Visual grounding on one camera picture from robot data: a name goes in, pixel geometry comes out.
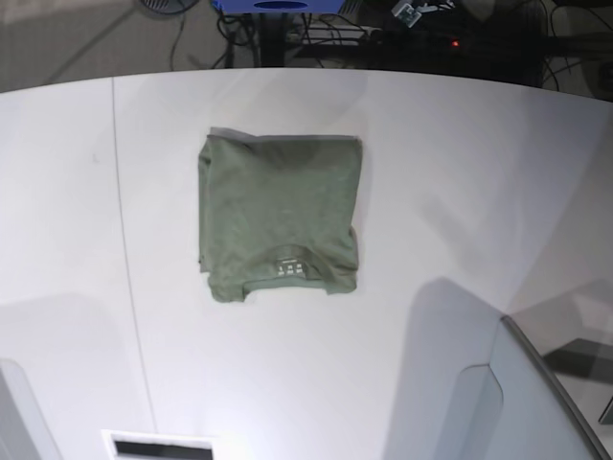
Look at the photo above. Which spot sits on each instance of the green t-shirt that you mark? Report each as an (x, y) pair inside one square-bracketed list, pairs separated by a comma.
[(275, 211)]

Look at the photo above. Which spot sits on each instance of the black power strip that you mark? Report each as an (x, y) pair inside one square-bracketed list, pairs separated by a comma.
[(322, 34)]

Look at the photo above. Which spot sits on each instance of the blue box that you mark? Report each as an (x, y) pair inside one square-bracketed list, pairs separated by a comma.
[(279, 6)]

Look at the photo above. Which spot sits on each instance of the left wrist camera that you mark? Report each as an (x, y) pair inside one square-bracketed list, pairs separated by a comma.
[(405, 12)]

